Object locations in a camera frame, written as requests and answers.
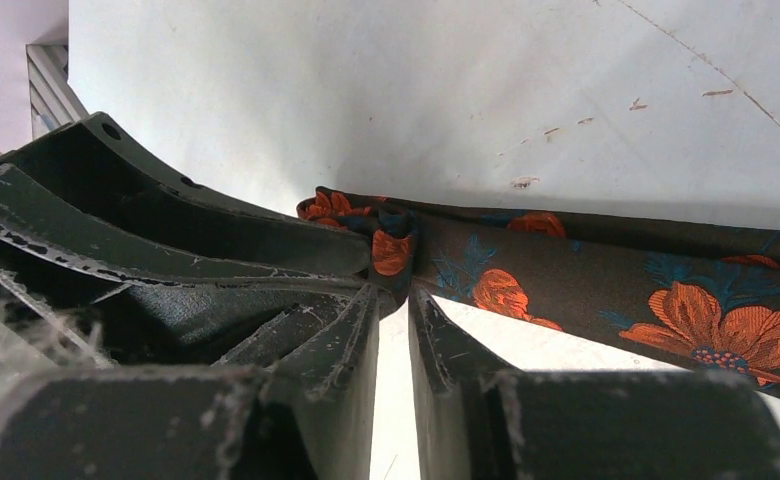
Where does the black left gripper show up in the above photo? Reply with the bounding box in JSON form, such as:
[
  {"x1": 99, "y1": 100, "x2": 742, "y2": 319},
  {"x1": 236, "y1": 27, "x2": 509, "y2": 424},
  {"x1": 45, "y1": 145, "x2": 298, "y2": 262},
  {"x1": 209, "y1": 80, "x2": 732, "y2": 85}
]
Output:
[{"x1": 0, "y1": 165, "x2": 367, "y2": 403}]

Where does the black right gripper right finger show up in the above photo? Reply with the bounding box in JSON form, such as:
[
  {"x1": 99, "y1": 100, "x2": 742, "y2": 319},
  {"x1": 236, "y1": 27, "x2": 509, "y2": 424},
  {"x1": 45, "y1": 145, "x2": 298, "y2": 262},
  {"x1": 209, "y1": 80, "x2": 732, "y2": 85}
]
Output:
[{"x1": 408, "y1": 287, "x2": 780, "y2": 479}]

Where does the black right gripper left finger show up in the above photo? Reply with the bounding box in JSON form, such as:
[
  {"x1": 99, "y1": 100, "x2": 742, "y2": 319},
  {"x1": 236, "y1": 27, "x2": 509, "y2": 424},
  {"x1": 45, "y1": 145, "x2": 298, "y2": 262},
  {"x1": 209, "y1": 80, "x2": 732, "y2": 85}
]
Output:
[{"x1": 0, "y1": 286, "x2": 380, "y2": 479}]

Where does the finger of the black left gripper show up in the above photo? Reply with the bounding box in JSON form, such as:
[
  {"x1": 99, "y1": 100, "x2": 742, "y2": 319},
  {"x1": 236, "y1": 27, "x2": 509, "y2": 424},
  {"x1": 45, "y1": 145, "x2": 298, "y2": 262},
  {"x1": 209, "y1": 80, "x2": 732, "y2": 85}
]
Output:
[{"x1": 0, "y1": 112, "x2": 371, "y2": 275}]

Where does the black orange-flower tie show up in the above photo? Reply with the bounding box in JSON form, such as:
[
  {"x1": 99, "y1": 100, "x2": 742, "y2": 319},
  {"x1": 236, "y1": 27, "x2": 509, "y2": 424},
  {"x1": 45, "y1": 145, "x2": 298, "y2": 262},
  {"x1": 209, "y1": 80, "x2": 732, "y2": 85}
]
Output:
[{"x1": 297, "y1": 187, "x2": 780, "y2": 398}]

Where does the aluminium frame rail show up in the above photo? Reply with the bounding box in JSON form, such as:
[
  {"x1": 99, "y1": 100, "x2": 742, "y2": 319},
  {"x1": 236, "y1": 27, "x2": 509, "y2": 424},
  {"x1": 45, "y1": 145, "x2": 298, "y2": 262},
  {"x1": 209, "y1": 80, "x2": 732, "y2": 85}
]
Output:
[{"x1": 25, "y1": 44, "x2": 89, "y2": 140}]

